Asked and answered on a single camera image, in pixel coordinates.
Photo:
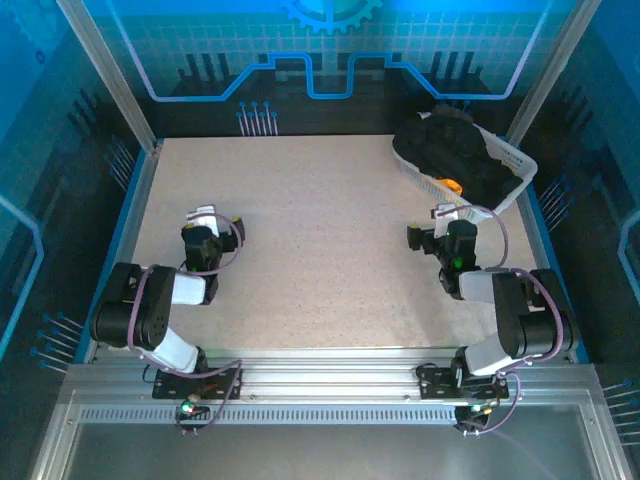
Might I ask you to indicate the black t-shirt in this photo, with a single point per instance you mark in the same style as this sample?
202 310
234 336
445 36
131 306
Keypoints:
450 150

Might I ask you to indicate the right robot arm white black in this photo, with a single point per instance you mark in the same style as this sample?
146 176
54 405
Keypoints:
477 286

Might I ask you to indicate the yellow t-shirt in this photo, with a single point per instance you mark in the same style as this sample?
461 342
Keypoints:
448 184

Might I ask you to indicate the white plastic laundry basket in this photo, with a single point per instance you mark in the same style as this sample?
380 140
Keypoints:
520 162

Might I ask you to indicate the small LED circuit board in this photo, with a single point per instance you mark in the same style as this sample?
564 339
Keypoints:
477 412
189 410

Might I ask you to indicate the slotted metal strip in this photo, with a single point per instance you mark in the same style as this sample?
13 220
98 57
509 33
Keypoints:
300 414

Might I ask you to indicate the grey metal front panel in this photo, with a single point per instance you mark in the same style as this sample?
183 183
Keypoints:
320 450

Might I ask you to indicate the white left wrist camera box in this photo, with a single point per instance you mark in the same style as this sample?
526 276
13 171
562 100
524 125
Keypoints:
200 216

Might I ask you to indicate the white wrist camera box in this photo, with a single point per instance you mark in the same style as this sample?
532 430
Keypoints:
444 212
200 216

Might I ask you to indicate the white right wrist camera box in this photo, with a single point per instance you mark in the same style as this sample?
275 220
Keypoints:
444 212

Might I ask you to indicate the blue table side rail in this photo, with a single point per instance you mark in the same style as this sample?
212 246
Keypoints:
550 240
120 240

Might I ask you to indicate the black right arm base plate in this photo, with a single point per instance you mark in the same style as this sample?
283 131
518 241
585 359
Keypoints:
435 382

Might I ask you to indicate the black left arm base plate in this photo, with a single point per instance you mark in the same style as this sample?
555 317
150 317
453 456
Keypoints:
170 385

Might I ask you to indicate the aluminium mounting rail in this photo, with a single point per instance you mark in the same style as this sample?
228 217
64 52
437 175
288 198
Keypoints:
325 372

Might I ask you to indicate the aluminium frame post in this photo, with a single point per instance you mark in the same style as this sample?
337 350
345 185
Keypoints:
112 80
550 75

